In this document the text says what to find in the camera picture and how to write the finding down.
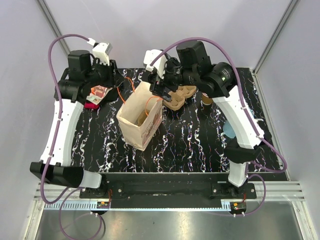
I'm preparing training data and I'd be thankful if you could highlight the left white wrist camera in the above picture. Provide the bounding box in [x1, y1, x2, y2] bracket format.
[87, 38, 112, 66]

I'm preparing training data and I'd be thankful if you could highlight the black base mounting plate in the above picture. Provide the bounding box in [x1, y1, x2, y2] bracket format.
[74, 171, 288, 210]

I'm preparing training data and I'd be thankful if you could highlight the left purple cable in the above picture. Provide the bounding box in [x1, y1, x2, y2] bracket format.
[39, 34, 104, 240]

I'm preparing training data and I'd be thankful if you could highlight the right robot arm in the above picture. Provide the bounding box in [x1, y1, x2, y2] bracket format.
[143, 38, 265, 199]

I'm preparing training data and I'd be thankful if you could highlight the paper takeout bag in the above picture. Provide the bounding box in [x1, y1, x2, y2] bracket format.
[116, 81, 163, 151]

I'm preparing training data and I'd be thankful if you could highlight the paper cup stack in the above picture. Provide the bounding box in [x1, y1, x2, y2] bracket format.
[201, 93, 213, 106]

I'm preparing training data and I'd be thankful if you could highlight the blue plastic cup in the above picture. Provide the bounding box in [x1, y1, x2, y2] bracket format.
[222, 120, 236, 139]

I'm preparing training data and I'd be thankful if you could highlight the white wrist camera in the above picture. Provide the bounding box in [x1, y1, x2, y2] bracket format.
[143, 49, 167, 79]
[87, 38, 112, 66]

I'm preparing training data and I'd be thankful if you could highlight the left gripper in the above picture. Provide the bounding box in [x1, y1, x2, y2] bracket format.
[85, 57, 125, 88]

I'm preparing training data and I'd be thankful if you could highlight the red cloth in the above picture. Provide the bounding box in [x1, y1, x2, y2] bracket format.
[84, 102, 100, 110]

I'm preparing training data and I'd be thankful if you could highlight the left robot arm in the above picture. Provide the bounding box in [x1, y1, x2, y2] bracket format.
[29, 48, 124, 198]

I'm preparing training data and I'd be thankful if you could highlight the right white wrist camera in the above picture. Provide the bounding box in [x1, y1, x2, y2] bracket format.
[143, 49, 167, 79]

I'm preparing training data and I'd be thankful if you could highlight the cardboard cup carrier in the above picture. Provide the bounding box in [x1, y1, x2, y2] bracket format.
[163, 85, 197, 111]
[137, 110, 149, 127]

